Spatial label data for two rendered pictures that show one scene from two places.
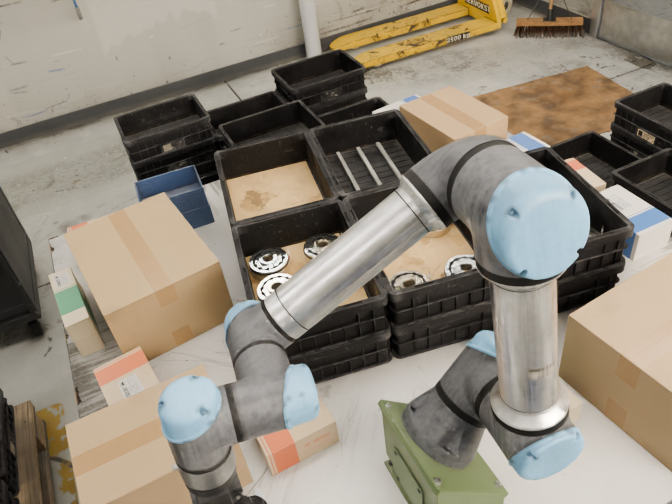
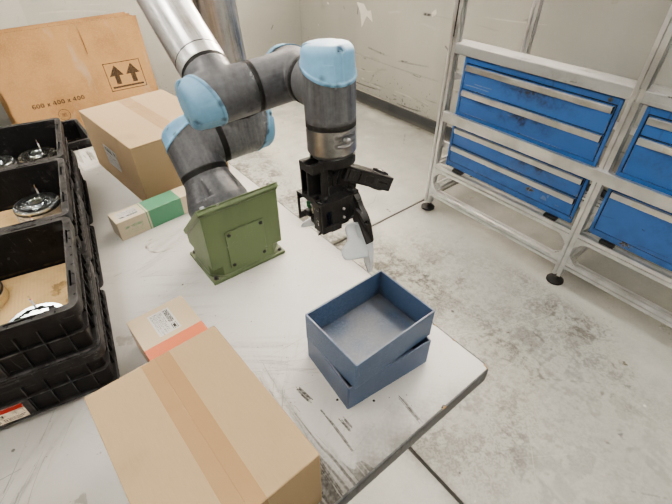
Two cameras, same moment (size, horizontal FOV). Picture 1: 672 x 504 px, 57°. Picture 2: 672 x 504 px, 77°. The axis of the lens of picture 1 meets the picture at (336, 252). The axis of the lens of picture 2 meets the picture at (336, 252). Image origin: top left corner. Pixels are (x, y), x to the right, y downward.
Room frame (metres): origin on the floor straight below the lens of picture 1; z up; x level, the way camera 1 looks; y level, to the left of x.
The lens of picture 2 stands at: (0.66, 0.78, 1.44)
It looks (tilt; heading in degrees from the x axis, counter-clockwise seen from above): 40 degrees down; 251
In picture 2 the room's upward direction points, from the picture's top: straight up
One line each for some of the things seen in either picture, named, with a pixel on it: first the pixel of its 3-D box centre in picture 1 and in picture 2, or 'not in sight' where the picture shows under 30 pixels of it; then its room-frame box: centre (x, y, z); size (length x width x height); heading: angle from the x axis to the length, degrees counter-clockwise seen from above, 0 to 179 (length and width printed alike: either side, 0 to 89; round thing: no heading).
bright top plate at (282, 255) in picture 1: (268, 260); not in sight; (1.23, 0.17, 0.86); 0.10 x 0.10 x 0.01
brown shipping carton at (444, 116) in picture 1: (451, 131); not in sight; (1.85, -0.45, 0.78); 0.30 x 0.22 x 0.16; 25
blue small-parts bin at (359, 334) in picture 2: not in sight; (369, 324); (0.42, 0.29, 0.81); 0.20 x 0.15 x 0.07; 20
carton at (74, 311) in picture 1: (72, 303); not in sight; (1.25, 0.72, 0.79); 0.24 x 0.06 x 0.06; 24
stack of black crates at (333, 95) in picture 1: (323, 109); not in sight; (2.96, -0.05, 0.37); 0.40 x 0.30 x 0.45; 110
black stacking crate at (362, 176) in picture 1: (373, 166); not in sight; (1.57, -0.15, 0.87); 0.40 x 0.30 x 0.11; 10
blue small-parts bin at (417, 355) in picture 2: not in sight; (367, 347); (0.43, 0.29, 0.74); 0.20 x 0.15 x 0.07; 14
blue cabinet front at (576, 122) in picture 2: not in sight; (516, 138); (-0.72, -0.68, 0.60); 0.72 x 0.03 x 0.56; 110
